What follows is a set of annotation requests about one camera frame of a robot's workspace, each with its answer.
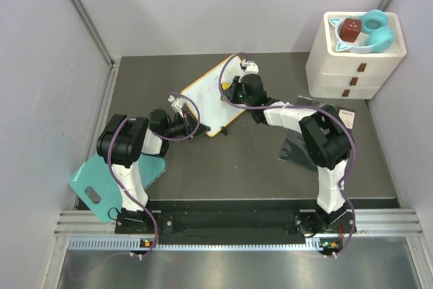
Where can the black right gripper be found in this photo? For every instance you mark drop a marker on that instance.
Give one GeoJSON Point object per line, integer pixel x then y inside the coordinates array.
{"type": "Point", "coordinates": [236, 84]}

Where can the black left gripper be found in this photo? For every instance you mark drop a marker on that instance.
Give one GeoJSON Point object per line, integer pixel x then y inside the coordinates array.
{"type": "Point", "coordinates": [189, 124]}

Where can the yellow framed whiteboard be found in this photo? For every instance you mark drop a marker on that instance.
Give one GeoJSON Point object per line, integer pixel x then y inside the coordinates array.
{"type": "Point", "coordinates": [204, 92]}

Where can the yellow black whiteboard eraser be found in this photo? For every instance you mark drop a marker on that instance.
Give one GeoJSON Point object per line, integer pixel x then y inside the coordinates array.
{"type": "Point", "coordinates": [225, 85]}

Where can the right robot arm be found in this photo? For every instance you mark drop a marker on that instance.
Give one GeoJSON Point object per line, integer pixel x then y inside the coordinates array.
{"type": "Point", "coordinates": [327, 142]}

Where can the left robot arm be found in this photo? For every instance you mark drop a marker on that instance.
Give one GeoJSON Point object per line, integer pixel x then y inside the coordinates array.
{"type": "Point", "coordinates": [124, 140]}

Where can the black whiteboard marker clip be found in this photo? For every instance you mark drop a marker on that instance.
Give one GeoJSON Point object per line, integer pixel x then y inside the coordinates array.
{"type": "Point", "coordinates": [224, 131]}

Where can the white three-drawer organizer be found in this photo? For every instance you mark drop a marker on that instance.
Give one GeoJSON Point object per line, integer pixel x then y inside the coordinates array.
{"type": "Point", "coordinates": [346, 75]}

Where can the black sheet with white label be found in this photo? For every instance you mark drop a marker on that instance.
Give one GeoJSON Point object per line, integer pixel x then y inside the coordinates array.
{"type": "Point", "coordinates": [346, 116]}

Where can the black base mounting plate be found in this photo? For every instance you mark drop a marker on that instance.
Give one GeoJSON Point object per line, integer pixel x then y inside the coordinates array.
{"type": "Point", "coordinates": [236, 222]}

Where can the teal cutting board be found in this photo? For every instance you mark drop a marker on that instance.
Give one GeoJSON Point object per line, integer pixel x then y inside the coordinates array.
{"type": "Point", "coordinates": [95, 186]}

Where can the brown cube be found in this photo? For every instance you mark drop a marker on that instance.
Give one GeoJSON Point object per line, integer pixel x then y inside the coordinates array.
{"type": "Point", "coordinates": [350, 30]}

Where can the teal white cat-ear headphones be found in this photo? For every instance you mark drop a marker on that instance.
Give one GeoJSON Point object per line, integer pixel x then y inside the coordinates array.
{"type": "Point", "coordinates": [375, 36]}

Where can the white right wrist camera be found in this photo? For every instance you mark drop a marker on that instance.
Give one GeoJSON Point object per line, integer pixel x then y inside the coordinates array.
{"type": "Point", "coordinates": [249, 67]}

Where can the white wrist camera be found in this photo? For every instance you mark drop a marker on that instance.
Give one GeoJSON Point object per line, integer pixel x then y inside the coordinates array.
{"type": "Point", "coordinates": [177, 104]}
{"type": "Point", "coordinates": [249, 67]}

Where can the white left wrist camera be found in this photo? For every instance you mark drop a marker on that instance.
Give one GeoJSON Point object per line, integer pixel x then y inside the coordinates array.
{"type": "Point", "coordinates": [177, 104]}

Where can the grey slotted cable duct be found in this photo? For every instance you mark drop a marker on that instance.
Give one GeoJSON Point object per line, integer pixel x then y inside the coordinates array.
{"type": "Point", "coordinates": [137, 244]}

